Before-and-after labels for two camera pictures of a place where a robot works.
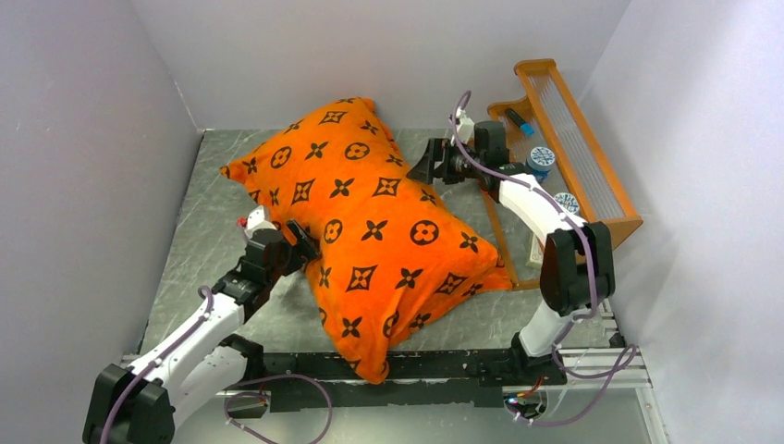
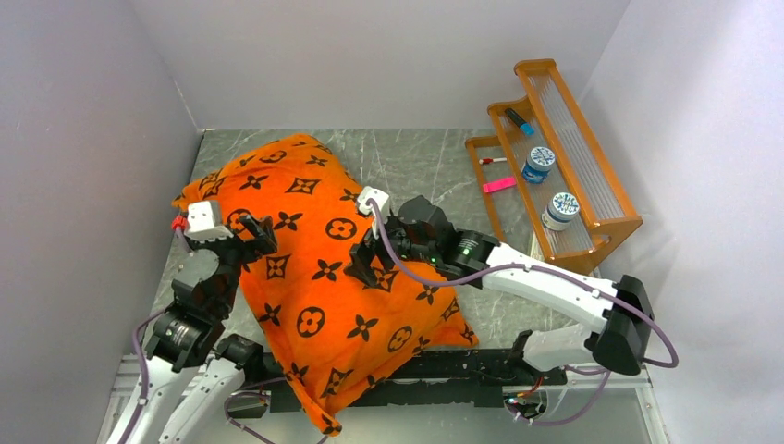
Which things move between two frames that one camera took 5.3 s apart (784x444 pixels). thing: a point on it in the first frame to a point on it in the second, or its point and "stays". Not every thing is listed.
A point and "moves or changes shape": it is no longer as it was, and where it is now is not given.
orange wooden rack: (544, 131) stays
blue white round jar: (540, 162) stays
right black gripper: (435, 152) to (362, 254)
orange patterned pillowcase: (395, 251) moves or changes shape
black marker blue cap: (526, 128) stays
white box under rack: (536, 252) stays
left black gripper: (306, 247) to (261, 229)
